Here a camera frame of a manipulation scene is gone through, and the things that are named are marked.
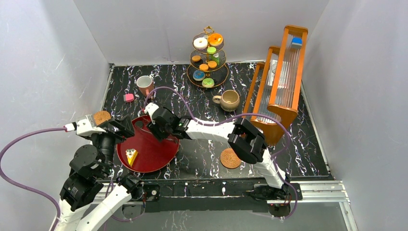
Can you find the woven coaster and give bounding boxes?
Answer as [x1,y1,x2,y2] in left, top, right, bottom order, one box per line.
[220,148,241,169]
[92,111,111,126]

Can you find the yellow layered cake slice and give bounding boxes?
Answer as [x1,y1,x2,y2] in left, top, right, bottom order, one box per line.
[125,149,138,167]

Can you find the blue white donut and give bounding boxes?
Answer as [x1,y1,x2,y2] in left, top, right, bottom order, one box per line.
[193,70,206,81]

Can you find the yellow biscuit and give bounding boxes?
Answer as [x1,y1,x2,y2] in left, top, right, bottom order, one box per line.
[191,55,201,63]
[207,61,217,69]
[199,64,209,72]

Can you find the black sandwich cookie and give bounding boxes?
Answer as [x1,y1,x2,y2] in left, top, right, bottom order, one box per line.
[194,60,203,66]

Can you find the green triangular cake slice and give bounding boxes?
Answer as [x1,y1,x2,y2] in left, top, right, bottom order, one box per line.
[211,52,220,65]

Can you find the green macaron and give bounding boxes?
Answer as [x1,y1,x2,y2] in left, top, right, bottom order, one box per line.
[206,47,217,54]

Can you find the orange donut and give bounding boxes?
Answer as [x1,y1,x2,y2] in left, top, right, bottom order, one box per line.
[208,33,224,47]

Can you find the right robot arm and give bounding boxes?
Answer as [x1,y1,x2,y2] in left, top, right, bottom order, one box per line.
[143,103,290,199]

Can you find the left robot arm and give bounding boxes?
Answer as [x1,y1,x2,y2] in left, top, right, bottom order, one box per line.
[50,115,145,231]

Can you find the pink grey eraser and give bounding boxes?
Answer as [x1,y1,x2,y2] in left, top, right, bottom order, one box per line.
[123,93,135,103]

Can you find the red round tray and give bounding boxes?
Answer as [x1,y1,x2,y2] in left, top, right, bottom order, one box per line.
[116,115,180,173]

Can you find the pink mug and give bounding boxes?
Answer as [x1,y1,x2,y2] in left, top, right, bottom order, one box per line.
[136,76,154,99]

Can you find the beige mug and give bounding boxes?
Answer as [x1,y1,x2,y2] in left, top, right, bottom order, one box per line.
[212,90,240,112]

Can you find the three-tier glass cake stand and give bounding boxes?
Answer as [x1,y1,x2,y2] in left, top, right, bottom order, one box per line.
[187,26,230,89]

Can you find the woven coaster front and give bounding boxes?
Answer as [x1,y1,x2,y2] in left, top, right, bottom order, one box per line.
[220,148,241,169]

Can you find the orange wooden rack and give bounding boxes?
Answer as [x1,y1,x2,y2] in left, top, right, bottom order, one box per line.
[243,25,308,146]

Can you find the blue eraser block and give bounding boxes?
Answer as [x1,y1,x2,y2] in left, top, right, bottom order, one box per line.
[290,37,303,49]

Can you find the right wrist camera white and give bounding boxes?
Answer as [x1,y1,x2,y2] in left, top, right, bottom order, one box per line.
[143,103,160,124]

